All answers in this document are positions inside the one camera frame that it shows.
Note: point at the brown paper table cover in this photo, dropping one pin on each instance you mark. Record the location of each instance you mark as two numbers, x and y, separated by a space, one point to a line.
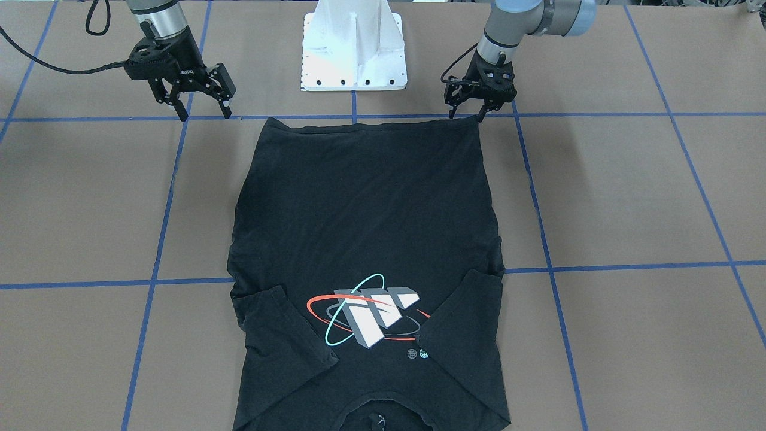
627 177

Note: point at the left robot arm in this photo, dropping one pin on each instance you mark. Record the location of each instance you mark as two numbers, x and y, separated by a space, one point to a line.
510 21

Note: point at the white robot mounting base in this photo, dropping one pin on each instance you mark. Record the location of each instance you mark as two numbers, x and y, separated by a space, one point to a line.
353 46

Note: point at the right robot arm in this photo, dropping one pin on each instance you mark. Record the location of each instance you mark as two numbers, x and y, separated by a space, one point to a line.
161 19

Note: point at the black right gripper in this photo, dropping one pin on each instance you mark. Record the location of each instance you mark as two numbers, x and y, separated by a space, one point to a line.
180 54

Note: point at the black printed t-shirt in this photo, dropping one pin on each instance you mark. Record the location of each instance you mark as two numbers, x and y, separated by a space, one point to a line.
366 264

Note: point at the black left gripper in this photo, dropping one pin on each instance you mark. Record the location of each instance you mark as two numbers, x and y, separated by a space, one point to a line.
479 91

